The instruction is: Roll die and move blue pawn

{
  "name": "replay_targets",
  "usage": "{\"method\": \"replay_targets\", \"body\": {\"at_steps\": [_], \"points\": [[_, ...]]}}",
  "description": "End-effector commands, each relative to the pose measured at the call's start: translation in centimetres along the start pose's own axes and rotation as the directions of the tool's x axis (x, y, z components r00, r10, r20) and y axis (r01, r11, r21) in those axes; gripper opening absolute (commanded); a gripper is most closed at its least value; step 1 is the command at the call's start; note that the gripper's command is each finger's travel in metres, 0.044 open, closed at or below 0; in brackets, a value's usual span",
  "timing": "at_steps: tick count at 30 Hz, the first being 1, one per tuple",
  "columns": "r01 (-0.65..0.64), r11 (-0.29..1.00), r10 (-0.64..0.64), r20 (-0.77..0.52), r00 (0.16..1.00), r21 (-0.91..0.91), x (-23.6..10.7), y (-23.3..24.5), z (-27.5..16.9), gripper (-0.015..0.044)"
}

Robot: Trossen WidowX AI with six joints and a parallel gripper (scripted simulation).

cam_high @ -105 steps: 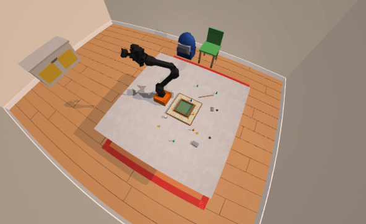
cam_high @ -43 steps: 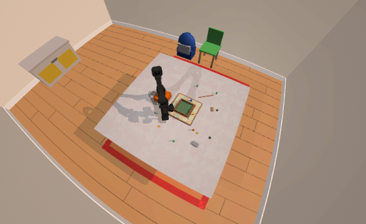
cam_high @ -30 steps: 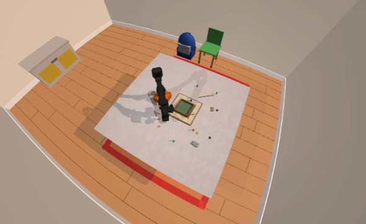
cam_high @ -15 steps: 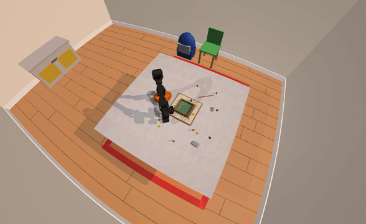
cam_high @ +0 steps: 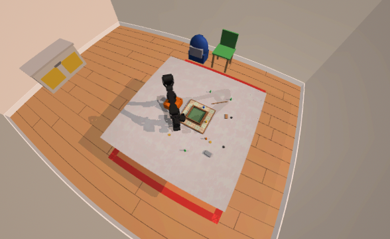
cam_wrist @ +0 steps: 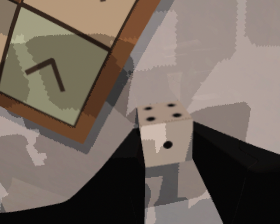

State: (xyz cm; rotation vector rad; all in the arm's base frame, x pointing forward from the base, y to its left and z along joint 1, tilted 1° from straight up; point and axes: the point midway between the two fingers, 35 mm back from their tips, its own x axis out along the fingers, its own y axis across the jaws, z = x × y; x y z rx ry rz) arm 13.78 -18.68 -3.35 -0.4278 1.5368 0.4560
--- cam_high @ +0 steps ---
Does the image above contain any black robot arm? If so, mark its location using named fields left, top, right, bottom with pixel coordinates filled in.
left=161, top=74, right=186, bottom=127

